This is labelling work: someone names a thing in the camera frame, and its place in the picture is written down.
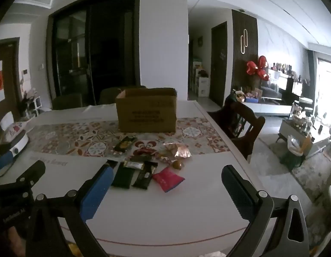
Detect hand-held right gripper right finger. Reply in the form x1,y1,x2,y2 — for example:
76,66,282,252
221,164,310,257

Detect dark hallway door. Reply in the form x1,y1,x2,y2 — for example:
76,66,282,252
211,21,228,105

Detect green yellow snack packet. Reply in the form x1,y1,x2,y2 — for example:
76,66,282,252
113,136,137,154

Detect copper foil snack packet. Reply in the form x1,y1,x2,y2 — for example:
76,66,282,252
162,142,192,159

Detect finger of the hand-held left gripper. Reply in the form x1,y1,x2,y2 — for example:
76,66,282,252
0,161,46,194

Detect red heart balloons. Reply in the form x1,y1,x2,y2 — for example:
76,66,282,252
246,55,270,81

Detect small candies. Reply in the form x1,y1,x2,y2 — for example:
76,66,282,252
154,152,172,164

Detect cluttered coffee table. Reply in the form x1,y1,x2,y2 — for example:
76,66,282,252
277,112,331,159

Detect black gold snack bar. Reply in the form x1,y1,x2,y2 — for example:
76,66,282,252
124,161,144,170

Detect stacked white storage boxes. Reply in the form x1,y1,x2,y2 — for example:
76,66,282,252
192,61,209,97

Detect white loop wall lamp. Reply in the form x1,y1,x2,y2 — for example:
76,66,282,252
240,29,251,55

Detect white low cabinet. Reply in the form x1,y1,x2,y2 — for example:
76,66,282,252
242,96,292,116

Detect black snack bar packet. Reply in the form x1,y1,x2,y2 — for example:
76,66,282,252
131,161,158,190

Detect dark glass sliding door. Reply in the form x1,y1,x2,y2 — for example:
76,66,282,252
47,0,141,105

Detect green stool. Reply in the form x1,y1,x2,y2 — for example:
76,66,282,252
280,136,313,170

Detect dark upholstered chair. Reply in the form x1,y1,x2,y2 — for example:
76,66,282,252
99,85,147,105
52,94,83,111

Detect white cube shelf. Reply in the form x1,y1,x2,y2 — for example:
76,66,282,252
20,96,43,119

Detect white wall intercom panel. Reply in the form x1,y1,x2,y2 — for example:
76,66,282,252
21,70,31,90

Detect grey sofa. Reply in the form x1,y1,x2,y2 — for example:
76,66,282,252
260,80,284,100

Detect pink snack packet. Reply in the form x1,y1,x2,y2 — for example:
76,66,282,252
152,166,185,193

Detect dark green snack packet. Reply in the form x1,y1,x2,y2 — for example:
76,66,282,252
111,163,134,188

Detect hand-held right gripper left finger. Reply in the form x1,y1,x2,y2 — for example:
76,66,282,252
25,164,114,257

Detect brown cardboard box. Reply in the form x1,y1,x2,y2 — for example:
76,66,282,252
115,87,178,133

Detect patterned table runner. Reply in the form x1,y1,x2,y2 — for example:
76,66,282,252
26,117,231,158

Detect white tabletop appliance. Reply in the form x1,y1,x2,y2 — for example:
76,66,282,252
0,123,29,156

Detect dark wooden chair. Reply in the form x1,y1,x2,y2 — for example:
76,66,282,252
208,94,266,164

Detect white red face snack packet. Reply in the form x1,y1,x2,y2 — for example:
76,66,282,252
133,139,156,156

